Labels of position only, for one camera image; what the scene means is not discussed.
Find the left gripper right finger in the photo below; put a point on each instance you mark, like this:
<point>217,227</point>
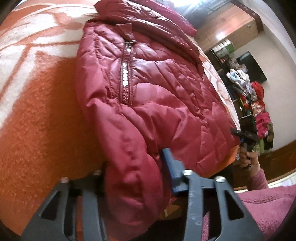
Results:
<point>229,219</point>

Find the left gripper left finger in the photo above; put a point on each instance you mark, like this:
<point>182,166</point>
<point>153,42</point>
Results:
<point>68,202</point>

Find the dark red puffer jacket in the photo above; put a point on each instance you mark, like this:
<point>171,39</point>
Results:
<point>141,84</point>

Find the pile of colourful clothes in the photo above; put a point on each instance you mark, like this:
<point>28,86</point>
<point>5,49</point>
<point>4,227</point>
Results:
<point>253,116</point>

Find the person's right hand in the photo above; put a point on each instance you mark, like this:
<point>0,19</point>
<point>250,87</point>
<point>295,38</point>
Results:
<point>249,161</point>

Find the black flat screen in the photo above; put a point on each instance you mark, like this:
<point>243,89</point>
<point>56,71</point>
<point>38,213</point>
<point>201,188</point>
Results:
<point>253,69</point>

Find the orange white floral blanket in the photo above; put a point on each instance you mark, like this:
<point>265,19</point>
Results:
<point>45,134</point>

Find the wooden wardrobe cabinet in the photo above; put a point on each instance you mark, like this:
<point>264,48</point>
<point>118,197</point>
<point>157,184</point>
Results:
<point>234,22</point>

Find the crimson rolled quilt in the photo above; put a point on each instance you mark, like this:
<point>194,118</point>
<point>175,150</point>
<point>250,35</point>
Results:
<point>166,9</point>

